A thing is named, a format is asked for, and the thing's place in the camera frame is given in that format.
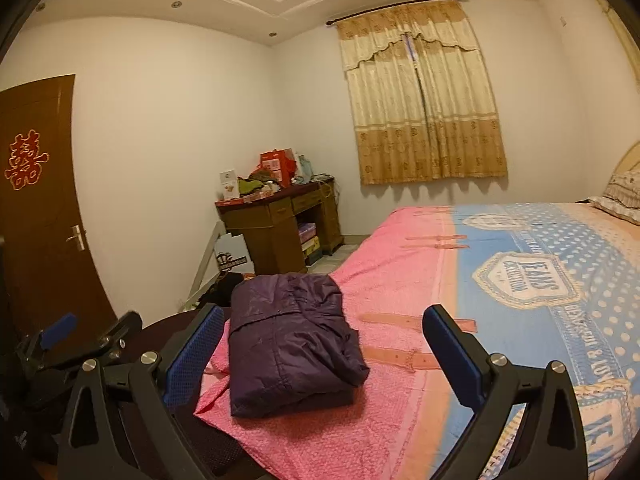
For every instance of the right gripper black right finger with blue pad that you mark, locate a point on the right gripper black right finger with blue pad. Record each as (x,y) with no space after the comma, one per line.
(550,441)

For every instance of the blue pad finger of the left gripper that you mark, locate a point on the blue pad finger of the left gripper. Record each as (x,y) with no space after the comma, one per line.
(57,332)

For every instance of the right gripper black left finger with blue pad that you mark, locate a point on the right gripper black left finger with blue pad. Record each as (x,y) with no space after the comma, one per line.
(158,382)

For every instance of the dark purple padded jacket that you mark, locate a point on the dark purple padded jacket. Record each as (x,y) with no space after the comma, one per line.
(291,348)

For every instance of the brown wooden door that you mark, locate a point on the brown wooden door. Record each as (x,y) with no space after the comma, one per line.
(46,276)

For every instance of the blue patterned bed blanket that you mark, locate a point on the blue patterned bed blanket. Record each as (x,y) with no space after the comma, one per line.
(557,282)

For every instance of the white printed bag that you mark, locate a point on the white printed bag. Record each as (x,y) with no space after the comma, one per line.
(232,254)

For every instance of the red double happiness sticker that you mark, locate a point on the red double happiness sticker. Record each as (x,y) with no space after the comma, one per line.
(25,161)

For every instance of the dark wooden desk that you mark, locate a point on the dark wooden desk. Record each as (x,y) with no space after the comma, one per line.
(270,225)

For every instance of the pink bed cover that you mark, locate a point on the pink bed cover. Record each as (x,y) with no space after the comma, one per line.
(393,429)

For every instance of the white card on desk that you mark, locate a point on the white card on desk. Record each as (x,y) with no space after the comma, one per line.
(229,185)

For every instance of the patterned pillow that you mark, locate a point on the patterned pillow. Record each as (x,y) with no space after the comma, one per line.
(621,197)

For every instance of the red gift box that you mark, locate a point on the red gift box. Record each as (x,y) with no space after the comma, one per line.
(281,164)

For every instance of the beige patterned curtain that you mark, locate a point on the beige patterned curtain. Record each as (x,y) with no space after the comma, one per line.
(421,98)

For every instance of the silver door handle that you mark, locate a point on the silver door handle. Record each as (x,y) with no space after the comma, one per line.
(77,237)

